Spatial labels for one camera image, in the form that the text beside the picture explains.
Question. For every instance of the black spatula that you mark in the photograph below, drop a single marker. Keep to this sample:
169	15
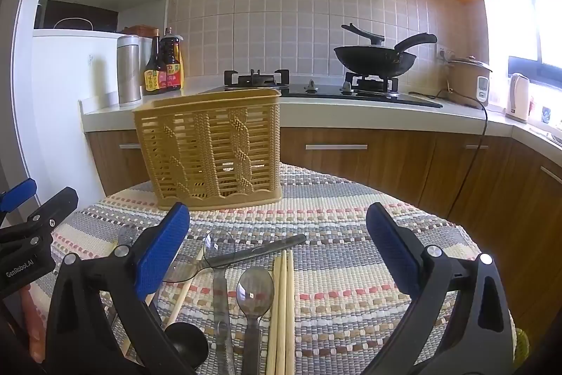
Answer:
364	34

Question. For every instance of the metal spoon lying crosswise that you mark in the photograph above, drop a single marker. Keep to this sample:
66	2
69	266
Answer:
272	246

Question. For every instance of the dark bag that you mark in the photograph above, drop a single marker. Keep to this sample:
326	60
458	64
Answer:
79	10

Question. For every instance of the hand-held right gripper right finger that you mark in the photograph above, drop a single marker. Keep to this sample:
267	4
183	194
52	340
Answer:
390	252

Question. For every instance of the dark sauce bottle red label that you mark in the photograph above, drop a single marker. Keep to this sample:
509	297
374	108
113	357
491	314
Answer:
172	67

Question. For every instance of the black wok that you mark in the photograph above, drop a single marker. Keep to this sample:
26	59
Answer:
373	58

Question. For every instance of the black gas stove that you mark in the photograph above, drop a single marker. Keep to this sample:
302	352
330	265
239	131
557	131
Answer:
316	90

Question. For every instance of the wooden chopstick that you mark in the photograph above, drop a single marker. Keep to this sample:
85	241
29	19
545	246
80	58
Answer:
289	313
182	296
282	313
273	313

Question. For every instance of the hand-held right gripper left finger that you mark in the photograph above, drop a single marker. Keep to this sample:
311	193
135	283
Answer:
162	245

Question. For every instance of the wooden utensil holder basket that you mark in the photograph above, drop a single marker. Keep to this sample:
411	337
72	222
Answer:
210	137

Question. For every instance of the dark framed window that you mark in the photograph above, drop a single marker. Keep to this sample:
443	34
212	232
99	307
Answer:
527	6

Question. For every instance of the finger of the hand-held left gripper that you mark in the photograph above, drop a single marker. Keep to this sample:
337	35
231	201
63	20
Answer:
17	192
48	210

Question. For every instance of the white refrigerator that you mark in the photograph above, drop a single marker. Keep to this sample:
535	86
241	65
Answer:
61	94

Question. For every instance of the black ladle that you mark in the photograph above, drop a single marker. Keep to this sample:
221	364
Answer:
186	346

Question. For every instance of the brown rice cooker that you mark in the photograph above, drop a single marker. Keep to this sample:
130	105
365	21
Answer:
463	80

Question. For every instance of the white kitchen counter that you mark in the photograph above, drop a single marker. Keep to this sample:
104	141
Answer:
351	113

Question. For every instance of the striped woven table mat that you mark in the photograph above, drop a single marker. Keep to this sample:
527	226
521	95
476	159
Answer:
333	269

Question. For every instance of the wooden lower cabinets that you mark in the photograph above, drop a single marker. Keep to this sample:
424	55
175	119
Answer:
395	168

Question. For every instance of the white wall outlet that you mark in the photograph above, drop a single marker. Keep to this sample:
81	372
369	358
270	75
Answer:
440	52

